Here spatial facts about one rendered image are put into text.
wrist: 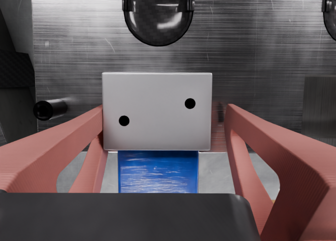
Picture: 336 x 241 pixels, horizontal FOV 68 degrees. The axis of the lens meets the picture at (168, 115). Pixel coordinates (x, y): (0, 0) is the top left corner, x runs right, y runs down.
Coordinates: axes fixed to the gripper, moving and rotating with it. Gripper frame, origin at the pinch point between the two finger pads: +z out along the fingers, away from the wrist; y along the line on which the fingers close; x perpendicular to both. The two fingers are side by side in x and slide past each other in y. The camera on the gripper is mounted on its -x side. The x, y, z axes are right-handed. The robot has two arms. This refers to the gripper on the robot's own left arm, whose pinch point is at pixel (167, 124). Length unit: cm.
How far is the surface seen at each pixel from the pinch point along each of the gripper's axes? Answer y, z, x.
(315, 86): -9.8, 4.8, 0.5
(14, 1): 13.6, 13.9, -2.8
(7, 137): 11.6, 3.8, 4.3
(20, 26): 13.2, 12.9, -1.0
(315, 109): -9.9, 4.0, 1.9
